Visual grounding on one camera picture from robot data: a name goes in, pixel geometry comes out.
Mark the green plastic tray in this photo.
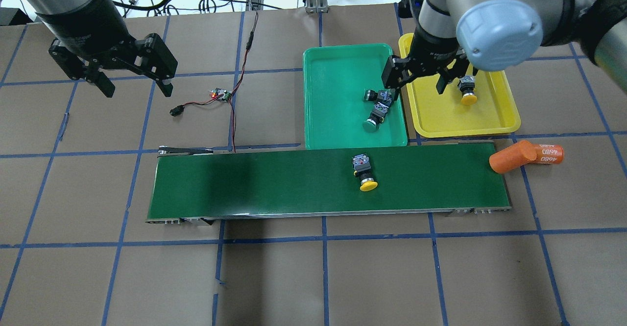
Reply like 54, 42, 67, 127
303, 43, 408, 150

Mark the plain orange cylinder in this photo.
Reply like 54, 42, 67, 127
489, 140, 537, 174

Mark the small motor controller board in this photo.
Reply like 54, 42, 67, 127
210, 88, 233, 102

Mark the orange cylinder 4680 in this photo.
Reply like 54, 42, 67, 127
530, 143, 564, 165

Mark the yellow push button switch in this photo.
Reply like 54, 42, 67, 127
458, 75, 479, 106

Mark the green push button switch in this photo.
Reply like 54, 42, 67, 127
363, 89, 395, 106

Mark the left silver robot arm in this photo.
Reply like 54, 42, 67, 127
27, 0, 178, 98

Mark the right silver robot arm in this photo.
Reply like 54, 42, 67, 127
382, 0, 627, 93

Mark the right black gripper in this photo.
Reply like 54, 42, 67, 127
382, 27, 470, 102

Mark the red black power wire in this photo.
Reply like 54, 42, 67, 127
176, 10, 260, 152

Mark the black barrel plug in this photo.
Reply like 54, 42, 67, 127
169, 105, 186, 117

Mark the green conveyor belt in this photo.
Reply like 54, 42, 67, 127
146, 142, 511, 224

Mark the yellow plastic tray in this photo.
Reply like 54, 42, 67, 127
398, 33, 522, 139

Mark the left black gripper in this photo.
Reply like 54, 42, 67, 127
48, 33, 178, 98

